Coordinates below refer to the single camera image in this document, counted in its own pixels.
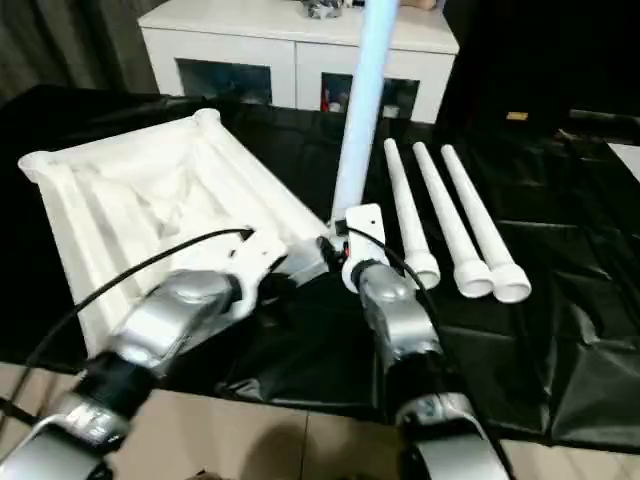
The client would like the white plastic table leg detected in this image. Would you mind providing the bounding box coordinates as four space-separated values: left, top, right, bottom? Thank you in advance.
412 141 495 298
383 138 442 291
439 143 533 305
327 0 402 237

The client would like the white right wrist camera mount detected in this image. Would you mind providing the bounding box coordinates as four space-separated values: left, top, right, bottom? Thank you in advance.
341 203 390 293

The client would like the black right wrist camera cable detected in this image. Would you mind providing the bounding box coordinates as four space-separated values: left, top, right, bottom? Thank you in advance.
347 227 506 480

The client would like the black left wrist camera cable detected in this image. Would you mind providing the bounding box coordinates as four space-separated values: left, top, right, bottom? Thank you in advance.
14 227 255 406

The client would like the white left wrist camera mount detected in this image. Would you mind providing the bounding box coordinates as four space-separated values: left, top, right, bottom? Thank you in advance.
219 228 291 320

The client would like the white sheet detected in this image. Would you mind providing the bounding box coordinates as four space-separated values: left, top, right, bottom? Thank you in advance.
604 141 640 183

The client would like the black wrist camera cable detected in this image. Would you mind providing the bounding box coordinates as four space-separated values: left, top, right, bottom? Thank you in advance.
14 227 255 406
347 227 506 480

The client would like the grey curtain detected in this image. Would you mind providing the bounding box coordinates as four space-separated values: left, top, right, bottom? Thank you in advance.
0 0 161 94

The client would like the white cabinet with glass doors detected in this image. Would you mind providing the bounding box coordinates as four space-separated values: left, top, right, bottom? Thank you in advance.
137 0 461 125

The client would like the black mat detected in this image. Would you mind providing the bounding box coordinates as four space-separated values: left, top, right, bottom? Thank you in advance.
0 84 640 449

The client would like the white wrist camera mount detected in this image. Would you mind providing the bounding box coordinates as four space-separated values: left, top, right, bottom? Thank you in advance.
341 203 390 293
219 228 291 320

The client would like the white plastic table top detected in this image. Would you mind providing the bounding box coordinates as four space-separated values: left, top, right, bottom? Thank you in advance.
17 107 342 355

